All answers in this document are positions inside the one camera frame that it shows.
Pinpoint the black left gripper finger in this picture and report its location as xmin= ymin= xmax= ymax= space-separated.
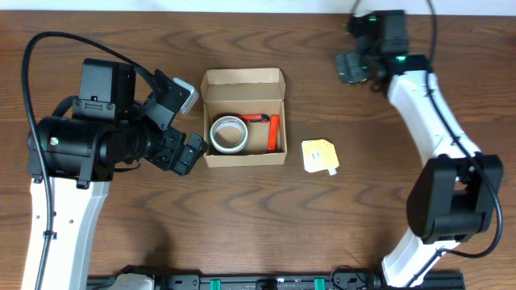
xmin=171 ymin=133 xmax=208 ymax=176
xmin=133 ymin=67 xmax=186 ymax=130

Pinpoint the white masking tape roll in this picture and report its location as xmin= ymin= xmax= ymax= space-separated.
xmin=210 ymin=116 xmax=248 ymax=155

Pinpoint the brown cardboard box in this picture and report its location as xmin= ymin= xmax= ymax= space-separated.
xmin=201 ymin=68 xmax=288 ymax=168

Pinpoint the red utility knife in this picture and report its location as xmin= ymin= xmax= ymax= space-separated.
xmin=232 ymin=114 xmax=270 ymax=123

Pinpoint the red stapler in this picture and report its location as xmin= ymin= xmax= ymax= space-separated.
xmin=267 ymin=115 xmax=280 ymax=153

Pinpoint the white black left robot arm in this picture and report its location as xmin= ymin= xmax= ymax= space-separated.
xmin=22 ymin=58 xmax=207 ymax=289

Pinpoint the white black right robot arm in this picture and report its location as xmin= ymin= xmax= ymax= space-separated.
xmin=335 ymin=10 xmax=503 ymax=289

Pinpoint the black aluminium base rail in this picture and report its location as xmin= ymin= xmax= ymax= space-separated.
xmin=86 ymin=264 xmax=467 ymax=290

